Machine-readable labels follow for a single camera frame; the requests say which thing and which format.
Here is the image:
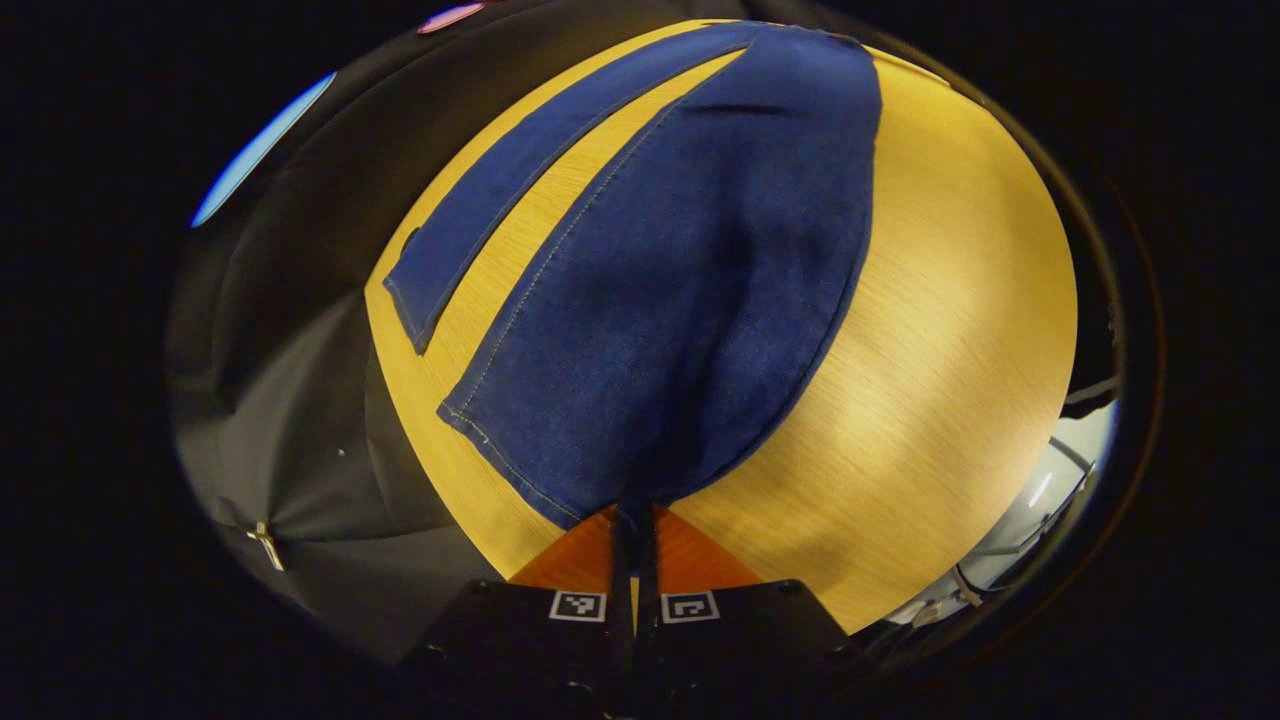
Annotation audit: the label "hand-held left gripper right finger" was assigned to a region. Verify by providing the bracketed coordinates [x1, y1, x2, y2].
[635, 503, 863, 717]

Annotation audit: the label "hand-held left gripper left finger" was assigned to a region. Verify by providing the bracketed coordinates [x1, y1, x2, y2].
[400, 503, 634, 717]

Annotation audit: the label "silver cloth clip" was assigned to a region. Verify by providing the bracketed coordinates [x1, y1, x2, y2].
[247, 521, 286, 573]

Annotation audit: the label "blue denim jeans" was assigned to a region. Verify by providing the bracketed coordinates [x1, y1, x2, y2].
[383, 20, 883, 531]

